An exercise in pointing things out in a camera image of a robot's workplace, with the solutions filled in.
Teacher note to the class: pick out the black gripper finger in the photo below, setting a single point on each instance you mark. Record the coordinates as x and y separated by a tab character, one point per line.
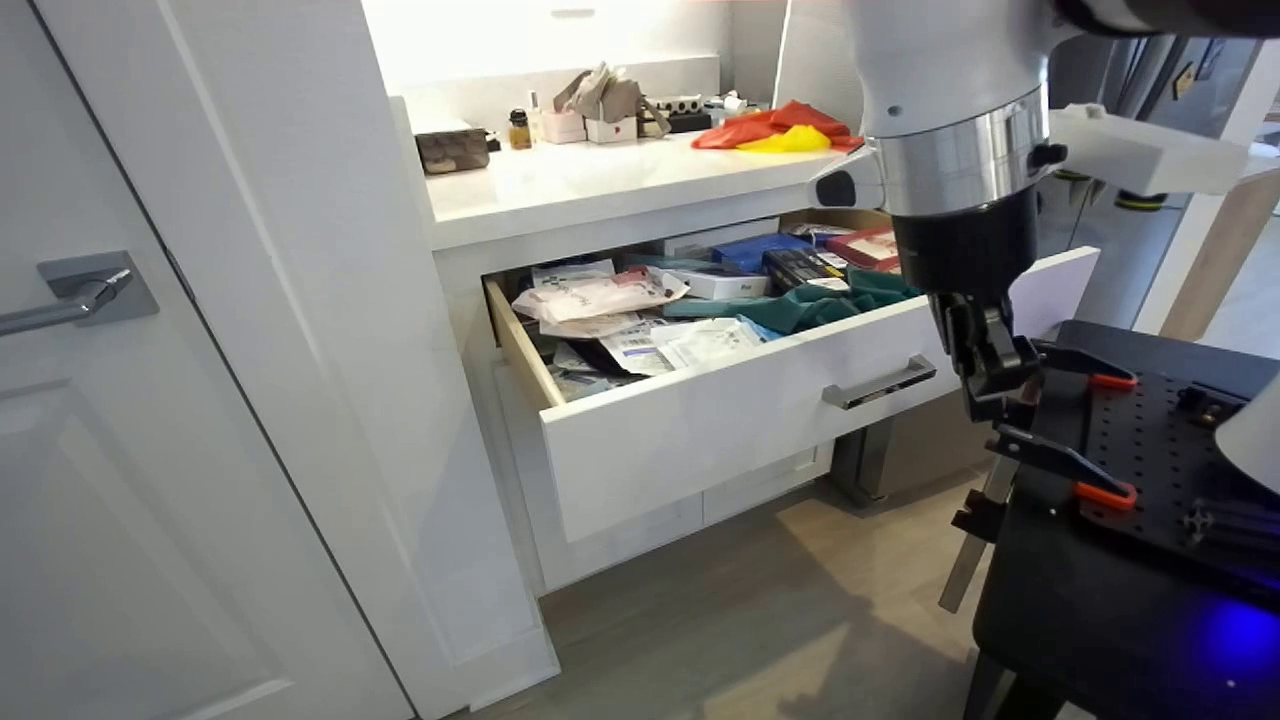
976	364
1020	356

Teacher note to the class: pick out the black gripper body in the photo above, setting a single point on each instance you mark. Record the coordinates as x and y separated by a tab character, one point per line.
964	254

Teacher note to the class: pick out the white wooden drawer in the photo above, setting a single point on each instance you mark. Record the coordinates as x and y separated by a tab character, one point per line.
693	425

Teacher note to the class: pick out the yellow plastic bag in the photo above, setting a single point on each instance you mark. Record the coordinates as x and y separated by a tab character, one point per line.
790	139

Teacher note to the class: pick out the black orange spring clamp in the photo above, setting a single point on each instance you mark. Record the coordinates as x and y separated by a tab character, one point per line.
1066	471
1084	369

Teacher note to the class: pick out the red and white book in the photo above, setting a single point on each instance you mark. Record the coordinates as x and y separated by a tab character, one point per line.
873	245

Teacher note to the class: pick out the black small boxes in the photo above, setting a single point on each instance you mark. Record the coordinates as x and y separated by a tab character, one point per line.
802	270

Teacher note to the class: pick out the teal fabric pouch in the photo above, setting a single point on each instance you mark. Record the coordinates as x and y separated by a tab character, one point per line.
802	310

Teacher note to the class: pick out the stainless steel refrigerator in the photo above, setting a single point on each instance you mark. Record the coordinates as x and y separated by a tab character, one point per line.
1173	264

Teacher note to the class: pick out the grey bar clamp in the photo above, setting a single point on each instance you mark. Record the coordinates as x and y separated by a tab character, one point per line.
973	547

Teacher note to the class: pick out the blue flat pack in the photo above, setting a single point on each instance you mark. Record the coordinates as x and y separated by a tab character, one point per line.
761	251

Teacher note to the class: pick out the orange and yellow items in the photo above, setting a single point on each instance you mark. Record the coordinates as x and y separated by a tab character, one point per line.
785	122

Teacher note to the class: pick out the white phone box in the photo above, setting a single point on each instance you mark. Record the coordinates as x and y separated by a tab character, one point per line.
721	283

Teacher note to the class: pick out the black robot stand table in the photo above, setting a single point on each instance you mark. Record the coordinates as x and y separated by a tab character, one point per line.
1123	615

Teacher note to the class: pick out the white medical mask package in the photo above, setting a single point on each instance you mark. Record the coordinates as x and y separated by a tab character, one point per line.
586	374
684	346

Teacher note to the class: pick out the black small countertop item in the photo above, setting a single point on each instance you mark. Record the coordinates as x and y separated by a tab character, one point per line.
693	116

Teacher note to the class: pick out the small amber bottle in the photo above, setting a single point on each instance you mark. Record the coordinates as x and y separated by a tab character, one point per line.
518	131

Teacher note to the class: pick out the white kitchen cabinet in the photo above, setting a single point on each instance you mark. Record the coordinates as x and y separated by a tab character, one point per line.
467	305

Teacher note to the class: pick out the white panel door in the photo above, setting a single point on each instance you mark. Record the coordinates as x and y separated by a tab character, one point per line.
200	466

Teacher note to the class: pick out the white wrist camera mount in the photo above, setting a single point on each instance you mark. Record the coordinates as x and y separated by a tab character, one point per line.
1147	154

